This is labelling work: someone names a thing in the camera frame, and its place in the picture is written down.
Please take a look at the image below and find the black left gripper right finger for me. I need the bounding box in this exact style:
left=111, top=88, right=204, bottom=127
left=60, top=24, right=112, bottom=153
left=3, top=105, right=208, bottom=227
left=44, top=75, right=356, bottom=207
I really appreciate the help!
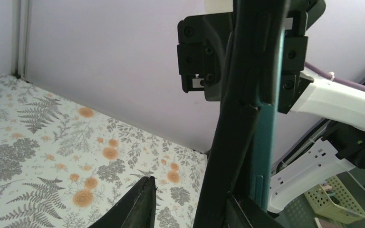
left=225, top=196, right=283, bottom=228

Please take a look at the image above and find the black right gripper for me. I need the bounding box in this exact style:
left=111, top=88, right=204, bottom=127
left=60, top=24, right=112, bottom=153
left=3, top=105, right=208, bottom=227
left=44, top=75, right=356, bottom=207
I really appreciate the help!
left=176, top=0, right=327, bottom=114

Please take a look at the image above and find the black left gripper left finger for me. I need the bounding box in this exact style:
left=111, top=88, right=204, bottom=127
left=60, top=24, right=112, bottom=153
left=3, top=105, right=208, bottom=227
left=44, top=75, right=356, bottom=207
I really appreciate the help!
left=91, top=176, right=156, bottom=228

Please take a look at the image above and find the black phone case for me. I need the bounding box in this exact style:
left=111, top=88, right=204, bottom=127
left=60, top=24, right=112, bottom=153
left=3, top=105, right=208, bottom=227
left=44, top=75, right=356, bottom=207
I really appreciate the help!
left=193, top=0, right=290, bottom=228

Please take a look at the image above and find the dark teal smartphone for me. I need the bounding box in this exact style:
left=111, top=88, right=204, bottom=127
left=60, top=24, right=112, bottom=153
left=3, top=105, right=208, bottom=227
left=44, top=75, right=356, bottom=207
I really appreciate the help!
left=250, top=29, right=285, bottom=211

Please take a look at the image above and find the cream perforated plastic basket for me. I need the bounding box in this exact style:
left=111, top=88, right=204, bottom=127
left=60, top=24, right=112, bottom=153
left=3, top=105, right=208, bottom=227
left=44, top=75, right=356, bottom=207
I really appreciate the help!
left=304, top=176, right=365, bottom=225

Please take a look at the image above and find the floral patterned table mat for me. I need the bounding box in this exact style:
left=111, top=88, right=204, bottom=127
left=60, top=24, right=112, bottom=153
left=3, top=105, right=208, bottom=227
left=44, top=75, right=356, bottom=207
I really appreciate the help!
left=0, top=75, right=207, bottom=228

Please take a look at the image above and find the aluminium corner frame post left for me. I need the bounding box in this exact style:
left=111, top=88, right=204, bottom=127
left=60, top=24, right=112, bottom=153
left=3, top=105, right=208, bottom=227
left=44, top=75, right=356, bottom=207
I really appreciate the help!
left=11, top=0, right=32, bottom=79

